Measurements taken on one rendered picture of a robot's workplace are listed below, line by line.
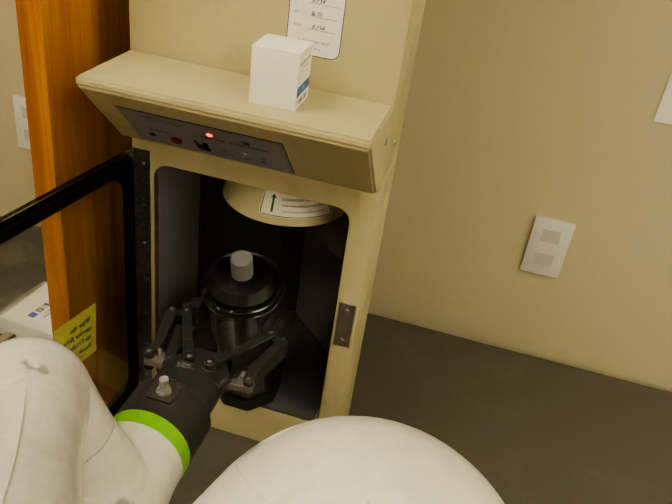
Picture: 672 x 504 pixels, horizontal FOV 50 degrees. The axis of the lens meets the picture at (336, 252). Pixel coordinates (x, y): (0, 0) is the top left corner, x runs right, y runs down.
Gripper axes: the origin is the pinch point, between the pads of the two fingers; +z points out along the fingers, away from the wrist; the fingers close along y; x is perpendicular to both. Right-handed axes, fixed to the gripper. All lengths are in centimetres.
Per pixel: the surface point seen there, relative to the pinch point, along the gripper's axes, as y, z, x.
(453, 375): -30, 30, 26
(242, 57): 2.8, 1.8, -32.8
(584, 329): -52, 46, 19
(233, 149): 1.1, -3.9, -24.2
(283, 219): -3.3, 3.7, -12.5
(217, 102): 1.4, -8.4, -31.0
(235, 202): 3.8, 5.0, -12.6
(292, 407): -7.7, 3.5, 18.4
